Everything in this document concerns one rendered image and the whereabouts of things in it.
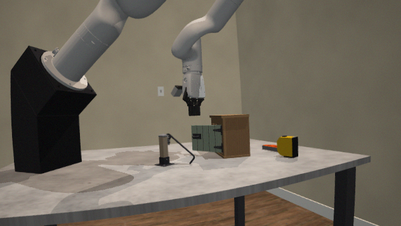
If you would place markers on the yellow tape measure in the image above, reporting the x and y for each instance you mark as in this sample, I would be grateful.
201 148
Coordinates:
287 146

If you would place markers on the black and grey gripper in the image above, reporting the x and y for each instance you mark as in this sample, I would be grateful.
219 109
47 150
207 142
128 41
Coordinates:
193 92

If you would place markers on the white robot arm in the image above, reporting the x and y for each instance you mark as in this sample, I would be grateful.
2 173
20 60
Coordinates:
105 24

